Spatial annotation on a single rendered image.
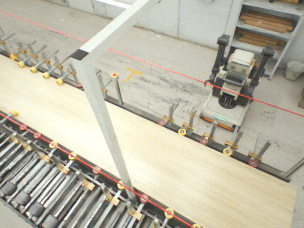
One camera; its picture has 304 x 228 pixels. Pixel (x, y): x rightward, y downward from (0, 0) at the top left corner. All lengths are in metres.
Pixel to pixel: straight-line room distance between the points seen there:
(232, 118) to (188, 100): 0.86
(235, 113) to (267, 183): 1.42
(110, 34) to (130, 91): 3.19
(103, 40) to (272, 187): 1.97
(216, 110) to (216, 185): 1.52
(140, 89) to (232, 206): 2.63
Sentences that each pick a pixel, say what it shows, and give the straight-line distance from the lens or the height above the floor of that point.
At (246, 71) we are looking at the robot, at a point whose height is 1.17.
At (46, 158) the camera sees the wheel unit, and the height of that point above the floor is 0.84.
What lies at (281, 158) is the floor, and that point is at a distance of 3.66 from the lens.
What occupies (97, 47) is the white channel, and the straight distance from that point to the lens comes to 0.85.
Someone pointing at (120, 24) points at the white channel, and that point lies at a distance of 0.94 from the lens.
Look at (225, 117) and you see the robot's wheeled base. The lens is 3.41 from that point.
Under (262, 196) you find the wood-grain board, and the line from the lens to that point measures 2.29.
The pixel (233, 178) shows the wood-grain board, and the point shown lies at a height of 0.90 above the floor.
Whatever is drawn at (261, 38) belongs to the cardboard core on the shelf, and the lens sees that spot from 4.49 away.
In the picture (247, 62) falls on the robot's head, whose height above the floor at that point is 1.31.
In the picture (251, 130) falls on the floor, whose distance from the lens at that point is 3.75.
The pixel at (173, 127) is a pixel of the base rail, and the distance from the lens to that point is 2.68.
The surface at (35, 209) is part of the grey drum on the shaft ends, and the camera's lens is 2.43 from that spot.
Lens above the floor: 2.93
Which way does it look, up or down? 53 degrees down
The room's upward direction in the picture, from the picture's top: 4 degrees counter-clockwise
